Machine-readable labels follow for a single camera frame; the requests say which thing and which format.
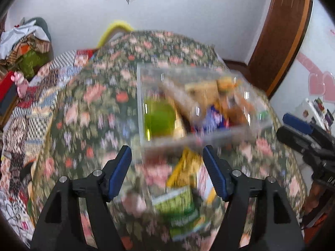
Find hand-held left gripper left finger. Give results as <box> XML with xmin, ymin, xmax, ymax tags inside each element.
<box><xmin>30</xmin><ymin>145</ymin><xmax>133</xmax><ymax>251</ymax></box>

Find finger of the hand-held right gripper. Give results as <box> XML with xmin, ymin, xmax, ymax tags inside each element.
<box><xmin>282</xmin><ymin>113</ymin><xmax>335</xmax><ymax>149</ymax></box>
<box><xmin>276</xmin><ymin>126</ymin><xmax>335</xmax><ymax>163</ymax></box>

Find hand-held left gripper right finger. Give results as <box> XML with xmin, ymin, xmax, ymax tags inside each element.
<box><xmin>203</xmin><ymin>145</ymin><xmax>305</xmax><ymax>251</ymax></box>

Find golden snack bar packet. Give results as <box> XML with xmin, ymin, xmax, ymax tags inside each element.
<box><xmin>167</xmin><ymin>149</ymin><xmax>207</xmax><ymax>189</ymax></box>

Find clear plastic storage container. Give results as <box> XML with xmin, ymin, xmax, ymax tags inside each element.
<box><xmin>137</xmin><ymin>63</ymin><xmax>273</xmax><ymax>158</ymax></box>

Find green snack packet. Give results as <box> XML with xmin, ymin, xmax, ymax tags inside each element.
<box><xmin>152</xmin><ymin>186</ymin><xmax>201</xmax><ymax>229</ymax></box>
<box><xmin>143</xmin><ymin>96</ymin><xmax>176</xmax><ymax>140</ymax></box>

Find blue snack bag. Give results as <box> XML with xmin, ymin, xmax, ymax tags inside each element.
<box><xmin>207</xmin><ymin>105</ymin><xmax>229</xmax><ymax>132</ymax></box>

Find clear packet of brown snacks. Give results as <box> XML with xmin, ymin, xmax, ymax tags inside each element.
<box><xmin>228</xmin><ymin>94</ymin><xmax>255</xmax><ymax>124</ymax></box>

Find round bun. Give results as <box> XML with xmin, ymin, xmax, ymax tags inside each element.
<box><xmin>216</xmin><ymin>77</ymin><xmax>242</xmax><ymax>97</ymax></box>

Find long biscuit packet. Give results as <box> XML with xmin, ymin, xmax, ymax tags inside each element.
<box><xmin>161</xmin><ymin>80</ymin><xmax>202</xmax><ymax>119</ymax></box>

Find cake slice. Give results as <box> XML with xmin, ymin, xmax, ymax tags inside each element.
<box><xmin>184</xmin><ymin>82</ymin><xmax>219</xmax><ymax>102</ymax></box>

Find pink heart decals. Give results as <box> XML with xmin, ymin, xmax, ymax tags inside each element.
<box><xmin>298</xmin><ymin>52</ymin><xmax>335</xmax><ymax>102</ymax></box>

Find frosted sliding door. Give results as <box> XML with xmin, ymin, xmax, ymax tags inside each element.
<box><xmin>269</xmin><ymin>0</ymin><xmax>335</xmax><ymax>142</ymax></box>

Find floral tablecloth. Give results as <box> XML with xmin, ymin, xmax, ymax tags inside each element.
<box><xmin>31</xmin><ymin>30</ymin><xmax>309</xmax><ymax>251</ymax></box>

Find wooden wardrobe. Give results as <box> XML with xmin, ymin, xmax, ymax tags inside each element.
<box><xmin>246</xmin><ymin>0</ymin><xmax>314</xmax><ymax>98</ymax></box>

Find patchwork quilt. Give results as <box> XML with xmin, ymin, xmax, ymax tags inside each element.
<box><xmin>0</xmin><ymin>49</ymin><xmax>98</xmax><ymax>241</ymax></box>

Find pink plush toy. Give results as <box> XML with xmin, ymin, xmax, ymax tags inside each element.
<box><xmin>13</xmin><ymin>70</ymin><xmax>30</xmax><ymax>98</ymax></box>

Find red box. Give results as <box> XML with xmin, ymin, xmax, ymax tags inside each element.
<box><xmin>0</xmin><ymin>70</ymin><xmax>17</xmax><ymax>110</ymax></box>

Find pile of clothes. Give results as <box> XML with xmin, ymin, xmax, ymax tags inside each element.
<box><xmin>0</xmin><ymin>18</ymin><xmax>53</xmax><ymax>77</ymax></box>

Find tangled black cables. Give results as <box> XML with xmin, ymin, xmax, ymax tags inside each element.
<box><xmin>1</xmin><ymin>193</ymin><xmax>29</xmax><ymax>231</ymax></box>

